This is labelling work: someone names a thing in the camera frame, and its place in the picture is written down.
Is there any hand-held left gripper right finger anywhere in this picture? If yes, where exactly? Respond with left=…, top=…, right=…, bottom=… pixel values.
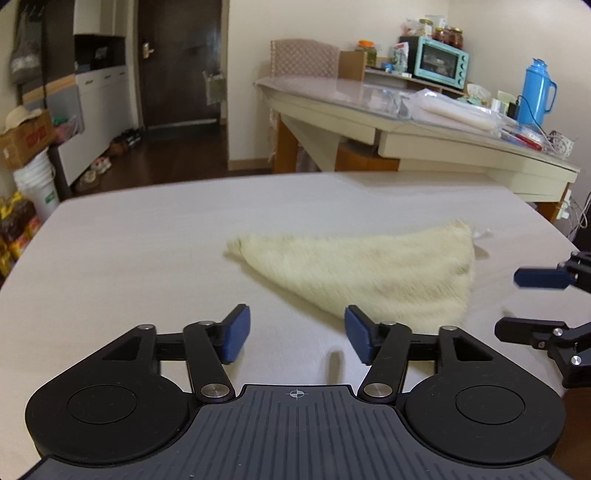
left=344, top=305, right=496, bottom=404

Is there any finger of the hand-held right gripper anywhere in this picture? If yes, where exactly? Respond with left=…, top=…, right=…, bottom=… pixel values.
left=494, top=317, right=591, bottom=388
left=514, top=252, right=591, bottom=292

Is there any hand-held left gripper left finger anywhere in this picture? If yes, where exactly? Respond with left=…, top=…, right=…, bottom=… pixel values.
left=99, top=303, right=252, bottom=404

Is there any cream yellow towel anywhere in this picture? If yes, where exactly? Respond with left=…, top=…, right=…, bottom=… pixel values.
left=224, top=219, right=492, bottom=334

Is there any white patterned mug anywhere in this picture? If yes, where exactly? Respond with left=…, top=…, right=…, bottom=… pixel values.
left=549, top=130, right=575, bottom=158

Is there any cream dining table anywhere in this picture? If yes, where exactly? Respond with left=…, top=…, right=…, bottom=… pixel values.
left=253, top=75, right=581, bottom=217

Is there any blue thermos flask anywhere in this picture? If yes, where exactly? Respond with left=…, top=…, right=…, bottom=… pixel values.
left=519, top=58, right=558, bottom=126

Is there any clear plastic bag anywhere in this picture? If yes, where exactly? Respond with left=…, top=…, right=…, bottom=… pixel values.
left=402, top=88, right=506, bottom=134

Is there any wooden shelf riser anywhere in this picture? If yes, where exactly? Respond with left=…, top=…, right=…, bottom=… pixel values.
left=365, top=67, right=467, bottom=97

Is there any teal toaster oven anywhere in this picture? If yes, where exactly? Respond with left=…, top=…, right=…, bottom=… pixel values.
left=413, top=37, right=470, bottom=90

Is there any cluster of cooking oil bottles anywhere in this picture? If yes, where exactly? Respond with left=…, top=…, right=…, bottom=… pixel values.
left=0, top=191, right=42, bottom=278

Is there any white plastic bucket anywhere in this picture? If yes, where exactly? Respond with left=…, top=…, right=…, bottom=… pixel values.
left=13, top=150, right=61, bottom=222

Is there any dark wooden door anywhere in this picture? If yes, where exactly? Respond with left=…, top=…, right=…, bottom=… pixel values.
left=137, top=0, right=229, bottom=130

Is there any white red carton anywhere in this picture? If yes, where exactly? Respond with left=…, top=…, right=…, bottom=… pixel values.
left=392, top=41, right=411, bottom=75

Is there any plain brown cardboard box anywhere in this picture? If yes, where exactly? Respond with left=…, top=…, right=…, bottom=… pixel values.
left=339, top=50, right=368, bottom=80

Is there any clear food jar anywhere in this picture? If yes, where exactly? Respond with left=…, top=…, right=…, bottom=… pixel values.
left=406, top=17, right=435, bottom=38

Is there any patterned chair back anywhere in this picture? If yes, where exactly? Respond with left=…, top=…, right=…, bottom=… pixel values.
left=270, top=39, right=341, bottom=79

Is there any brown cardboard box red print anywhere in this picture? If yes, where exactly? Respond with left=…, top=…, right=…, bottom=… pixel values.
left=0, top=110, right=57, bottom=172

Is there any straw hat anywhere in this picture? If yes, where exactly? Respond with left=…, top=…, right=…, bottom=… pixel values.
left=4, top=105, right=43, bottom=132

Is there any grey hanging tote bag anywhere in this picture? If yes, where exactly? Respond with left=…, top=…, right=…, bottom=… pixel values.
left=9, top=9, right=44, bottom=86

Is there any white wall-hung pouch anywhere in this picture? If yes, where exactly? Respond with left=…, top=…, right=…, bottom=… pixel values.
left=203, top=70, right=227, bottom=106

